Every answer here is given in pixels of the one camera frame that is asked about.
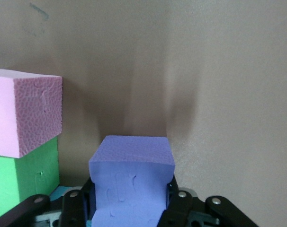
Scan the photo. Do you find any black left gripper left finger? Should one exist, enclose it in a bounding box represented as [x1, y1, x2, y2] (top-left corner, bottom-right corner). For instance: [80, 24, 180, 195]
[0, 177, 96, 227]

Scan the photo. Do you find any purple foam cube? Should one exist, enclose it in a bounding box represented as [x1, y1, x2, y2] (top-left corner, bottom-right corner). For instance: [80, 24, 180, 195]
[88, 135, 177, 227]

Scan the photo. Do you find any blue foam cube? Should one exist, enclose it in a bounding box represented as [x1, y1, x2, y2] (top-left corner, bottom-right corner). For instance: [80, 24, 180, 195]
[50, 186, 74, 201]

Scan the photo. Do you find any brown table cover sheet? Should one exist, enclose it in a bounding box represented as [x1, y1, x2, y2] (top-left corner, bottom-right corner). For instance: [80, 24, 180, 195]
[0, 0, 287, 227]

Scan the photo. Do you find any green foam cube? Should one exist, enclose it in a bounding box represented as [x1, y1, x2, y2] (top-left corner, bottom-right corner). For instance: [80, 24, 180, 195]
[0, 137, 60, 223]

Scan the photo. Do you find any pink foam cube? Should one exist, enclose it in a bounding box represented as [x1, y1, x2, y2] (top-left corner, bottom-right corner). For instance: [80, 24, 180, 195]
[0, 68, 63, 158]

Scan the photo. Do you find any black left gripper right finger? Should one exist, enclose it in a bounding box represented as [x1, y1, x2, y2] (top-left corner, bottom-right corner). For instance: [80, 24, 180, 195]
[159, 178, 260, 227]

